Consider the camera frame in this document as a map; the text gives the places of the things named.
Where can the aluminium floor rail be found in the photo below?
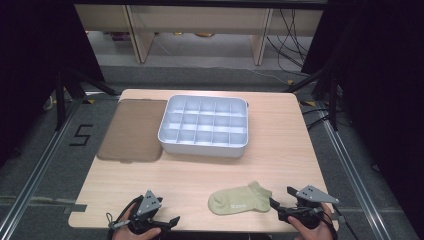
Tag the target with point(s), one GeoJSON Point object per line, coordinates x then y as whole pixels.
{"type": "Point", "coordinates": [36, 166]}
{"type": "Point", "coordinates": [356, 173]}

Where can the brown translucent box lid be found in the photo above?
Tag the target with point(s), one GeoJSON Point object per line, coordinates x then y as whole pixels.
{"type": "Point", "coordinates": [133, 130]}

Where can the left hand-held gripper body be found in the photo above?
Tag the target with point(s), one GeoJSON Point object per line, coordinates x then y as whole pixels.
{"type": "Point", "coordinates": [146, 204]}

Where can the person's right hand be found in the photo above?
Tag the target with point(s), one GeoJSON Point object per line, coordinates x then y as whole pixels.
{"type": "Point", "coordinates": [316, 234]}

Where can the person's left hand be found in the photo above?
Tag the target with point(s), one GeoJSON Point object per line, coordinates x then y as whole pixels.
{"type": "Point", "coordinates": [122, 231]}

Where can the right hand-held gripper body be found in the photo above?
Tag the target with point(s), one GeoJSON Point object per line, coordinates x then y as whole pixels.
{"type": "Point", "coordinates": [305, 213]}

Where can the light wooden desk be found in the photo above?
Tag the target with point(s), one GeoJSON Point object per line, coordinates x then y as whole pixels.
{"type": "Point", "coordinates": [200, 18]}

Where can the white divided storage box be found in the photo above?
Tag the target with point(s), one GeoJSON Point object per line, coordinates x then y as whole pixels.
{"type": "Point", "coordinates": [204, 125]}

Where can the black tape number mark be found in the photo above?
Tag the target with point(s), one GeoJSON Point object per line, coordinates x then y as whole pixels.
{"type": "Point", "coordinates": [81, 135]}

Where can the black curtain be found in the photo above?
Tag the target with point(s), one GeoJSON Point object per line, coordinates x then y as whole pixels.
{"type": "Point", "coordinates": [383, 83]}
{"type": "Point", "coordinates": [36, 50]}

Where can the pale green sock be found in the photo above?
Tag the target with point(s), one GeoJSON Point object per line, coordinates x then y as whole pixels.
{"type": "Point", "coordinates": [238, 200]}

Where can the black metal stand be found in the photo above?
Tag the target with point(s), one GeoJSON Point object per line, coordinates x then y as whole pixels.
{"type": "Point", "coordinates": [333, 100]}
{"type": "Point", "coordinates": [60, 100]}

